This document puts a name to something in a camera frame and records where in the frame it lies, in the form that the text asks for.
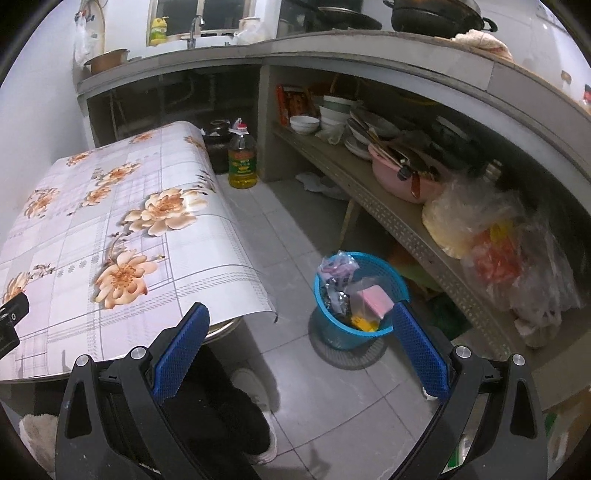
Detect black wok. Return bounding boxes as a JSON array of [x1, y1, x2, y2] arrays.
[[385, 0, 498, 38]]

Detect dark ceramic jar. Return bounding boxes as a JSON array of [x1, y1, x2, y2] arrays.
[[202, 119, 232, 175]]

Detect stack of plates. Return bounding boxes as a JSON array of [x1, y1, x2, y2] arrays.
[[344, 106, 403, 160]]

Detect pink plastic basin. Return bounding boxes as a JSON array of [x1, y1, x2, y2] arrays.
[[368, 142, 452, 204]]

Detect blue plastic basket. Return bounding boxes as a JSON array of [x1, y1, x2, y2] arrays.
[[314, 251, 411, 350]]

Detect white bowl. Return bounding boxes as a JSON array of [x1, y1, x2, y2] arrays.
[[289, 115, 321, 135]]

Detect grey kitchen counter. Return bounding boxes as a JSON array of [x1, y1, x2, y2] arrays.
[[75, 28, 591, 241]]

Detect beige cloth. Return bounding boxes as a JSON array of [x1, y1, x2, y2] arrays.
[[450, 28, 514, 61]]

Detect white shoe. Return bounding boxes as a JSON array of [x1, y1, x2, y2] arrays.
[[230, 367, 279, 465]]

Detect clear bag red contents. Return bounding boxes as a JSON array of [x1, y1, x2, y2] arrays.
[[461, 216, 583, 348]]

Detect yellow cooking oil bottle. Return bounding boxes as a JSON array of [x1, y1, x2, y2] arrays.
[[227, 118, 258, 190]]

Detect perforated grey shelf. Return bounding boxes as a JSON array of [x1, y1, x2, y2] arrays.
[[271, 124, 591, 371]]

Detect black frying pan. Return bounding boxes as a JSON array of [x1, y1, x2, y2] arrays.
[[318, 4, 384, 31]]

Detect silver foil wrapper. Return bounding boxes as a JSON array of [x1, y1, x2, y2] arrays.
[[320, 281, 352, 316]]

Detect black trouser leg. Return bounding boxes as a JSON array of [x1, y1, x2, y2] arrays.
[[161, 344, 273, 463]]

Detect white jar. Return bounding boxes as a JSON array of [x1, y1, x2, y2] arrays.
[[235, 17, 269, 46]]

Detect stack of white bowls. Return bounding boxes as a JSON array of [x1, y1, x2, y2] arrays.
[[320, 95, 354, 133]]

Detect fluffy green white garment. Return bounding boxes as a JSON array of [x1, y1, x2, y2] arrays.
[[18, 413, 59, 472]]

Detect floral tablecloth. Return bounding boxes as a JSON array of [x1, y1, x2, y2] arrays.
[[0, 121, 279, 385]]

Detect window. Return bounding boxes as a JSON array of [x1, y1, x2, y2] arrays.
[[154, 0, 257, 38]]

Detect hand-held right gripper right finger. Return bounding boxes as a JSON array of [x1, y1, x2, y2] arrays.
[[392, 300, 549, 480]]

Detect clear bag yellow contents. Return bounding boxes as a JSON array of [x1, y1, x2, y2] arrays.
[[421, 179, 519, 260]]

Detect orange green bag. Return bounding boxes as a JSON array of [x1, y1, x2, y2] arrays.
[[387, 244, 445, 297]]

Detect yellow dish soap bottle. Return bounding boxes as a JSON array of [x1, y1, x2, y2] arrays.
[[148, 17, 170, 46]]

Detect hanging clear plastic bag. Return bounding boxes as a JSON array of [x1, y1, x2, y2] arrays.
[[73, 8, 108, 66]]

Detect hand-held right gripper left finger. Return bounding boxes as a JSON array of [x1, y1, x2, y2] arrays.
[[54, 302, 211, 480]]

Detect red printed box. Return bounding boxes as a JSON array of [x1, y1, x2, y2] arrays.
[[276, 84, 321, 126]]

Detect white rag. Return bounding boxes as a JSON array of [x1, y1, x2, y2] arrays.
[[295, 171, 350, 200]]

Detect purple white snack bag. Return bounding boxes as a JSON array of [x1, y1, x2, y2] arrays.
[[318, 250, 361, 288]]

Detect metal faucet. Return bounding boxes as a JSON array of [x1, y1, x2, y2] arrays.
[[187, 14, 206, 49]]

